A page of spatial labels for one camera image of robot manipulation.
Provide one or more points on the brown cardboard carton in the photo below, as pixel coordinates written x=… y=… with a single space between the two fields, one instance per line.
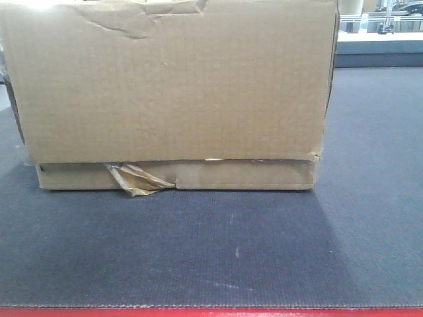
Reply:
x=144 y=96

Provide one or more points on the white background table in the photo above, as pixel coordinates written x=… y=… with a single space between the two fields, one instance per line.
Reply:
x=375 y=37

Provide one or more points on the black conveyor frame rail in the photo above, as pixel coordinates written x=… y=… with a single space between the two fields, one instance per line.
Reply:
x=369 y=60

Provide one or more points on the grey conveyor belt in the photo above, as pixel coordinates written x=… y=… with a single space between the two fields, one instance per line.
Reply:
x=353 y=241

